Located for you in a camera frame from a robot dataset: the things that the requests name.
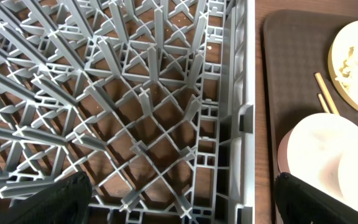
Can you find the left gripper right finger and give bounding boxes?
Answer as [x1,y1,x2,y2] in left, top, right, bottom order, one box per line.
[273,172,358,224]

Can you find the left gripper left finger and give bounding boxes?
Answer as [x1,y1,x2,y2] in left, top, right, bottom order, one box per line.
[0,171,92,224]

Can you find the white pink bowl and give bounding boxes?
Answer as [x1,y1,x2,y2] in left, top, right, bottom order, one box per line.
[277,113,358,211]

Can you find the wooden chopstick lower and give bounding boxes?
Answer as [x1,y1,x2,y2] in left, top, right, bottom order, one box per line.
[318,93,330,113]

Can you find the wooden chopstick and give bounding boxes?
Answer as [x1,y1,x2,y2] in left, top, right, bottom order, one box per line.
[318,93,330,113]
[314,72,339,115]

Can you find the wooden chopstick upper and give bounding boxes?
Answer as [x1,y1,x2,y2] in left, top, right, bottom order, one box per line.
[314,72,339,115]

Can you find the grey plastic dish rack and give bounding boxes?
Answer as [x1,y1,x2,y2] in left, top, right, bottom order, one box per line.
[0,0,255,223]

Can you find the yellow round plate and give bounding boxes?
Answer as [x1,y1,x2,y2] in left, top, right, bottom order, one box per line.
[328,21,358,111]

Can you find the dark brown serving tray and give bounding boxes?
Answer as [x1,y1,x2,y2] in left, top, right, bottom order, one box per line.
[262,9,358,224]

